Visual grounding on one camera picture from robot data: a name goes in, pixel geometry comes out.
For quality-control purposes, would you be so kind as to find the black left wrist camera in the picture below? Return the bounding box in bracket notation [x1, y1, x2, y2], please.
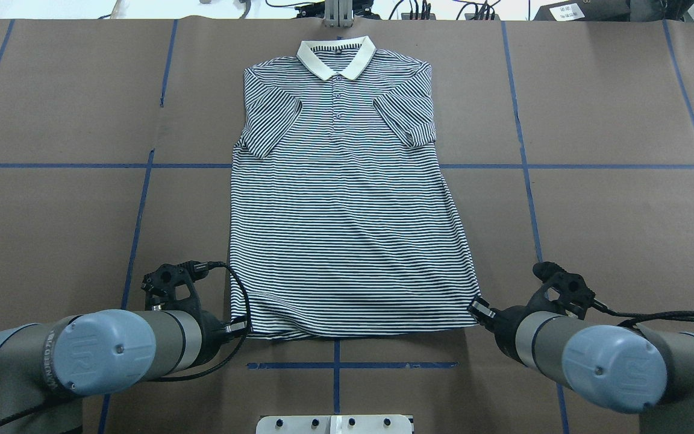
[140, 260, 209, 318]

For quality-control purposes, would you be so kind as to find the black braided left cable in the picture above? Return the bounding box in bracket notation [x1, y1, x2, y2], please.
[0, 260, 252, 434]

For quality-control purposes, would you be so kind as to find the aluminium extrusion frame post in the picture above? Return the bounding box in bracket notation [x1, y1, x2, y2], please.
[323, 0, 354, 28]

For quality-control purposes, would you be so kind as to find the black equipment box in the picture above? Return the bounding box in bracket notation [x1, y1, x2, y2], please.
[531, 1, 694, 22]

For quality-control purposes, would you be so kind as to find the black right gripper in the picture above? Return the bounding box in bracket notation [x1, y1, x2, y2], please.
[466, 297, 528, 362]

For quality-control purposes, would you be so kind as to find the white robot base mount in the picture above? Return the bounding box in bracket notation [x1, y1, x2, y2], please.
[255, 414, 415, 433]

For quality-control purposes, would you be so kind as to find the black braided cable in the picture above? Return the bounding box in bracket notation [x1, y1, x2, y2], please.
[0, 260, 252, 434]
[591, 301, 694, 329]

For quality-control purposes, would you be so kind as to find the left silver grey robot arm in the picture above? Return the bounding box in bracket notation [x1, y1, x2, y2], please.
[0, 309, 251, 433]

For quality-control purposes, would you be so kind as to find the black braided right cable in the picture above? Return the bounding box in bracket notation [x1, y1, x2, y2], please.
[591, 301, 694, 329]

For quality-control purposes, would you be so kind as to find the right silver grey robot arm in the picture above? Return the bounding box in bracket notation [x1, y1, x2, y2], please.
[467, 297, 694, 433]

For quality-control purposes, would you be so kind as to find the navy white striped polo shirt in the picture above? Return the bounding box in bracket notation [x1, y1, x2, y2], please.
[229, 36, 480, 341]

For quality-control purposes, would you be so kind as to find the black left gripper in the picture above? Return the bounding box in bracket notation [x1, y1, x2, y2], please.
[196, 310, 251, 362]

